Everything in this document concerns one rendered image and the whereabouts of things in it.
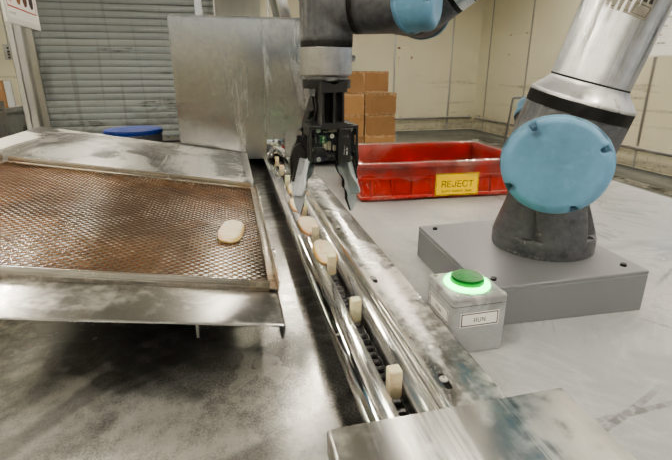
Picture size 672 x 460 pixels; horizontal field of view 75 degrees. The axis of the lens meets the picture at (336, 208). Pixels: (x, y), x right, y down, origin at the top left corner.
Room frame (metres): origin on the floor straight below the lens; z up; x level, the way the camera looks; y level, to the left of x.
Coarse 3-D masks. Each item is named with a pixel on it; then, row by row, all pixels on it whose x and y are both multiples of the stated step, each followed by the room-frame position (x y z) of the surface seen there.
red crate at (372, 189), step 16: (368, 176) 1.09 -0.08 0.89; (432, 176) 1.11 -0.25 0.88; (496, 176) 1.15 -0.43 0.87; (368, 192) 1.09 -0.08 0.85; (384, 192) 1.10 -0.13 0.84; (400, 192) 1.10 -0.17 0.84; (416, 192) 1.11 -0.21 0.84; (432, 192) 1.11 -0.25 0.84; (480, 192) 1.14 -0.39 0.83; (496, 192) 1.14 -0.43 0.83
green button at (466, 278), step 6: (456, 270) 0.50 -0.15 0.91; (462, 270) 0.50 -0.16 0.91; (468, 270) 0.50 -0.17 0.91; (450, 276) 0.49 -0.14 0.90; (456, 276) 0.48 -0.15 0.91; (462, 276) 0.48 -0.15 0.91; (468, 276) 0.48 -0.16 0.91; (474, 276) 0.48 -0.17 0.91; (480, 276) 0.48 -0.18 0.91; (456, 282) 0.47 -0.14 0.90; (462, 282) 0.47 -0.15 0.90; (468, 282) 0.47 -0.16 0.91; (474, 282) 0.47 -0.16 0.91; (480, 282) 0.47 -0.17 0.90
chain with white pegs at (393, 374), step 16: (288, 176) 1.17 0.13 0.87; (304, 208) 0.90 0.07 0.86; (352, 304) 0.49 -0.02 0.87; (368, 336) 0.46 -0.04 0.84; (368, 352) 0.42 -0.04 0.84; (384, 368) 0.40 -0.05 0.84; (400, 368) 0.36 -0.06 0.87; (384, 384) 0.37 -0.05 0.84; (400, 384) 0.35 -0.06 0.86; (400, 400) 0.35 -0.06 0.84; (400, 416) 0.33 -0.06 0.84
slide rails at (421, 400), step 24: (288, 168) 1.36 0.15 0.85; (288, 192) 1.07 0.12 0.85; (312, 216) 0.88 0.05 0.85; (312, 240) 0.74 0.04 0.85; (336, 264) 0.64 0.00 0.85; (336, 288) 0.56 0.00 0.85; (360, 288) 0.56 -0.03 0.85; (336, 312) 0.49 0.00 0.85; (384, 336) 0.44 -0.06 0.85; (360, 360) 0.40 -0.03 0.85; (408, 360) 0.40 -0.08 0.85; (408, 384) 0.36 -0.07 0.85; (384, 408) 0.33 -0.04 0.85; (432, 408) 0.33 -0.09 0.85
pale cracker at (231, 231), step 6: (228, 222) 0.68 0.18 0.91; (234, 222) 0.68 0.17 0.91; (240, 222) 0.69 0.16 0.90; (222, 228) 0.65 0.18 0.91; (228, 228) 0.65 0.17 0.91; (234, 228) 0.65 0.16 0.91; (240, 228) 0.66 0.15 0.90; (222, 234) 0.62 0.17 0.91; (228, 234) 0.62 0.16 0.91; (234, 234) 0.63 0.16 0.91; (240, 234) 0.64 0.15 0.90; (222, 240) 0.61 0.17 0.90; (228, 240) 0.61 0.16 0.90; (234, 240) 0.62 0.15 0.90
